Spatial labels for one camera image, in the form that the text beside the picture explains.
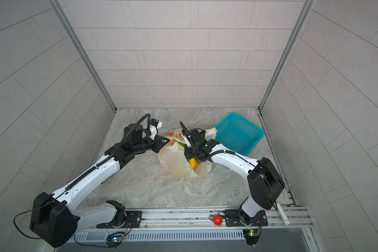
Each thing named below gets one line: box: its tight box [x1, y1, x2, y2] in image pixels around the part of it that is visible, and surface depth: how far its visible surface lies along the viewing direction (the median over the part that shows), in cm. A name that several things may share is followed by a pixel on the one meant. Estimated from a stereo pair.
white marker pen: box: [276, 203, 291, 226], surface depth 72 cm
